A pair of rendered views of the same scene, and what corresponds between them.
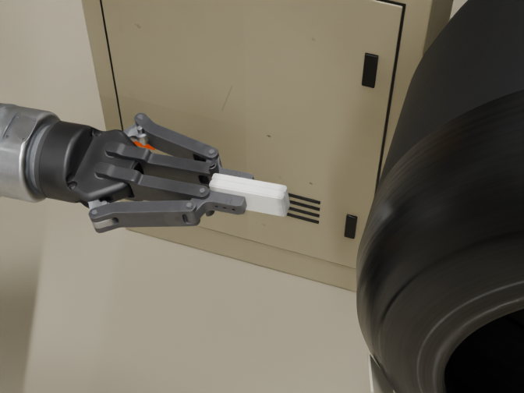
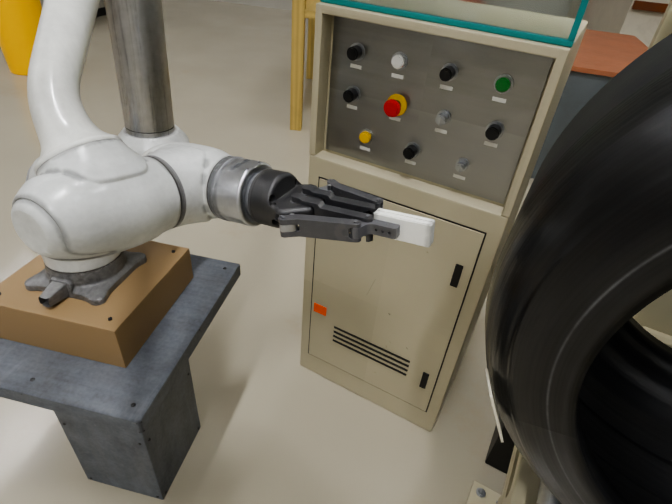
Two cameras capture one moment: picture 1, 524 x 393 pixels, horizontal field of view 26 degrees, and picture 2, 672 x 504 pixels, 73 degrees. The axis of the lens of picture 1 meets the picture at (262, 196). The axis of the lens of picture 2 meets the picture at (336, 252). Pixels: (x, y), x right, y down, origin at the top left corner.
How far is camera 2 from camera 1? 0.58 m
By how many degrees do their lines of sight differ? 20
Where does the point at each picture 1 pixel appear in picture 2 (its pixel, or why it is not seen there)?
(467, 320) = (654, 279)
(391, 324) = (541, 301)
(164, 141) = (345, 193)
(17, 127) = (246, 164)
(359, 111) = (445, 302)
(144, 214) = (320, 223)
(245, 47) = (387, 254)
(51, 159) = (262, 183)
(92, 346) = (266, 422)
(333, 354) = (400, 458)
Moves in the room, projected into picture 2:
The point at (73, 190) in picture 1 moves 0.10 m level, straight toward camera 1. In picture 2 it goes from (272, 207) to (270, 256)
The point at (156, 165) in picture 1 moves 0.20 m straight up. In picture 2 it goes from (336, 202) to (351, 27)
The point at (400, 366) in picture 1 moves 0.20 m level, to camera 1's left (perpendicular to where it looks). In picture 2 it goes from (533, 363) to (303, 316)
